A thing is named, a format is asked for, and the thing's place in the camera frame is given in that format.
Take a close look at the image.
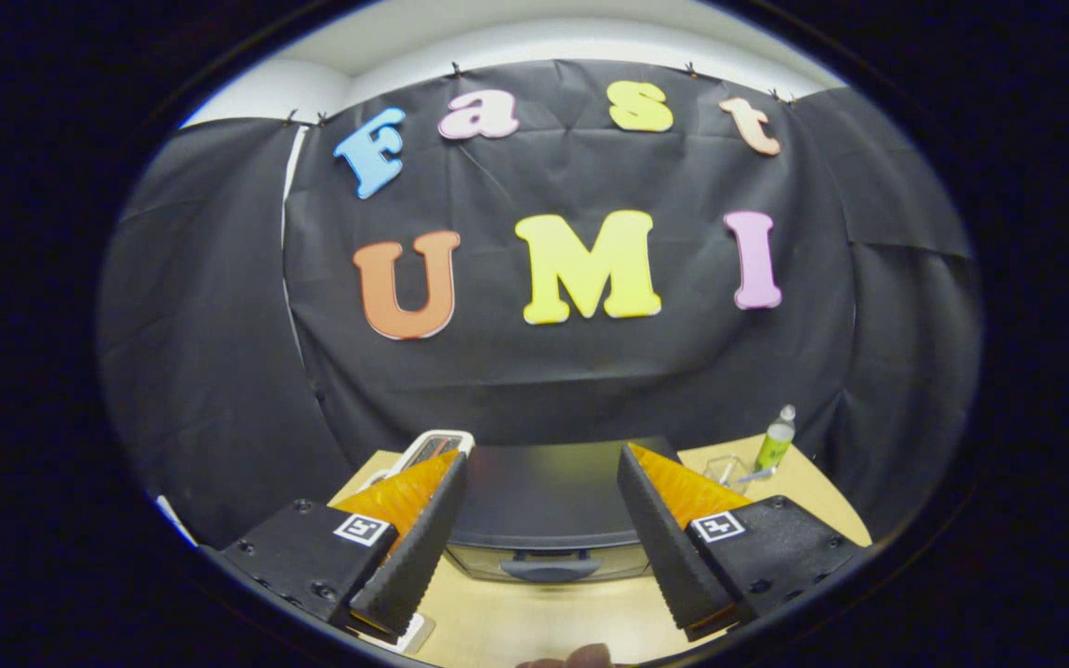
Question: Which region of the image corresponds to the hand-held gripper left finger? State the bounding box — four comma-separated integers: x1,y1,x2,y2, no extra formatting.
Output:
217,449,469,643

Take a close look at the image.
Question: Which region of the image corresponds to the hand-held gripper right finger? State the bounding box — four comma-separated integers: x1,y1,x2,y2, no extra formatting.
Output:
616,443,869,643

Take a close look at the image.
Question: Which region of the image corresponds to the black toaster oven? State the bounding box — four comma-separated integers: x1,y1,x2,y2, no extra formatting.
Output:
442,438,684,585

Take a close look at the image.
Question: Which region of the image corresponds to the clear glass cup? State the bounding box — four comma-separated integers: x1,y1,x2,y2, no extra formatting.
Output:
703,455,751,489

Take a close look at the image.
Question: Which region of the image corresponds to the white kitchen appliance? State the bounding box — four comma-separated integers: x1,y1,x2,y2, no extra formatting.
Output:
358,429,476,493

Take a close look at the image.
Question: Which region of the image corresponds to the green label drink bottle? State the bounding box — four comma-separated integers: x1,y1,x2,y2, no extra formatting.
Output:
754,405,797,476

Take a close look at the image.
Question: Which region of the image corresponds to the black backdrop cloth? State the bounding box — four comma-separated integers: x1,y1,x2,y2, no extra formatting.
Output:
97,60,983,548

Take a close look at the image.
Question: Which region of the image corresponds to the white panel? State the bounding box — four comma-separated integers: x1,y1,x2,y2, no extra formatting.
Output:
156,495,200,548

